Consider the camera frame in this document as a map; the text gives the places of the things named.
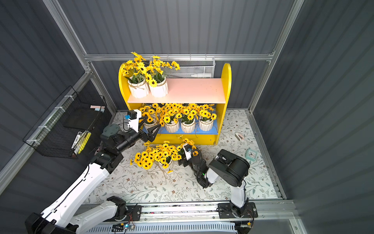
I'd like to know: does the white wire basket behind shelf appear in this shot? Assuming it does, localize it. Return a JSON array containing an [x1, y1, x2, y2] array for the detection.
[[163, 58, 216, 78]]

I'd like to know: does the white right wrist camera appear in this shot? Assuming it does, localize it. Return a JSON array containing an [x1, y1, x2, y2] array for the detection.
[[183, 144, 192, 160]]

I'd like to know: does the yellow wooden shelf unit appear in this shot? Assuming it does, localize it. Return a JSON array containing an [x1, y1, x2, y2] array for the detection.
[[118, 63, 232, 145]]

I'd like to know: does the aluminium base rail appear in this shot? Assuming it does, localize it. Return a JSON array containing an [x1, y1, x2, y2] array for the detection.
[[78, 200, 296, 226]]

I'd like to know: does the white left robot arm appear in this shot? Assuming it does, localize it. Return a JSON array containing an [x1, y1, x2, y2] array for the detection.
[[25, 110, 161, 234]]

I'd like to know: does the pink sticky note pad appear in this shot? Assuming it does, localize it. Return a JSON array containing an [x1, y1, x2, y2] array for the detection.
[[90, 105, 105, 112]]

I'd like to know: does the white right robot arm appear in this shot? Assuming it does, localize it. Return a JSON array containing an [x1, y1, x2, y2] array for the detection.
[[178, 145, 258, 219]]

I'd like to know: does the sunflower pot top shelf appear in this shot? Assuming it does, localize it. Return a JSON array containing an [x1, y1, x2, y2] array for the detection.
[[119, 52, 149, 98], [155, 141, 181, 174]]

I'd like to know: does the black wire wall basket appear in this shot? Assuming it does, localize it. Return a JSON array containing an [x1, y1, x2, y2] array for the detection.
[[23, 88, 110, 160]]

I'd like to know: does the yellow book in basket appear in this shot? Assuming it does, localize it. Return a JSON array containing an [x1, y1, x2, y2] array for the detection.
[[70, 130, 91, 156]]

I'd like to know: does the sunflower pot lower right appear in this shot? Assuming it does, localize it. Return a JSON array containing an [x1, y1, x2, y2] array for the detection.
[[197, 104, 217, 132]]

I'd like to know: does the sunflower pot lower left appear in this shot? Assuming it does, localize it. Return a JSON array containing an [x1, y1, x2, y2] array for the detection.
[[139, 105, 158, 130]]

